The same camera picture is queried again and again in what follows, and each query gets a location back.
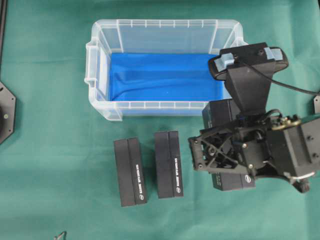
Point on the clear plastic storage case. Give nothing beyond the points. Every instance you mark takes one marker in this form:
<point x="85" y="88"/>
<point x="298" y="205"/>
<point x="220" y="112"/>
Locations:
<point x="151" y="36"/>

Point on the black box D415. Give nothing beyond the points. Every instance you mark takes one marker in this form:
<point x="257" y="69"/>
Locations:
<point x="168" y="165"/>

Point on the grey metal bracket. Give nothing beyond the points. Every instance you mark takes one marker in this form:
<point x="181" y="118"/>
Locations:
<point x="61" y="236"/>

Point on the black frame post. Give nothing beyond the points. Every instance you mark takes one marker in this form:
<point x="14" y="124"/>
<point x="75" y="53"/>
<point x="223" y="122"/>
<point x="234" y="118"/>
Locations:
<point x="3" y="12"/>

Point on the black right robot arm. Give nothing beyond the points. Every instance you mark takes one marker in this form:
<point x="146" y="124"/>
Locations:
<point x="294" y="144"/>

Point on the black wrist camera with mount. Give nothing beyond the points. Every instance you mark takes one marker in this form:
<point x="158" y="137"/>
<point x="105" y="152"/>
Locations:
<point x="245" y="71"/>

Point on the blue foam liner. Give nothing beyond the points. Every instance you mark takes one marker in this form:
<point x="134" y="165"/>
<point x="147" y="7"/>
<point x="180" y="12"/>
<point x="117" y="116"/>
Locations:
<point x="163" y="77"/>

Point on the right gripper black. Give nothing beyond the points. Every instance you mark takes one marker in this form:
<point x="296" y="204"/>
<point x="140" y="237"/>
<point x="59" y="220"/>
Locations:
<point x="236" y="147"/>

